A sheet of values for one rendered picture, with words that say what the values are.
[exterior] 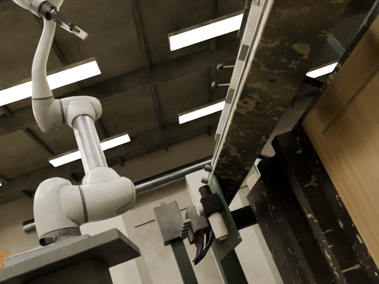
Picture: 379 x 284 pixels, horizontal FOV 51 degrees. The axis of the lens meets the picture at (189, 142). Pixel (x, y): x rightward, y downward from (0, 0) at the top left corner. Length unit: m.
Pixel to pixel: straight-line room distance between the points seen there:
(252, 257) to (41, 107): 3.83
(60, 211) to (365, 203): 1.05
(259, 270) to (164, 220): 3.45
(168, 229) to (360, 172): 1.12
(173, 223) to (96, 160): 0.49
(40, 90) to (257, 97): 1.36
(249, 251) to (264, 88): 4.53
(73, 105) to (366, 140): 1.44
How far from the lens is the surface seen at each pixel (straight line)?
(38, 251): 1.51
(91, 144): 1.84
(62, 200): 1.59
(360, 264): 1.28
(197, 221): 1.47
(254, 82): 0.84
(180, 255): 1.95
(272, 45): 0.74
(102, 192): 1.60
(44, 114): 2.06
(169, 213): 1.96
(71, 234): 1.57
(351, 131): 1.02
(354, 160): 1.05
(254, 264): 5.29
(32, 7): 2.00
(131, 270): 3.79
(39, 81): 2.05
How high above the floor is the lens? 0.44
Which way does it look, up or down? 21 degrees up
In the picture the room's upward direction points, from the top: 22 degrees counter-clockwise
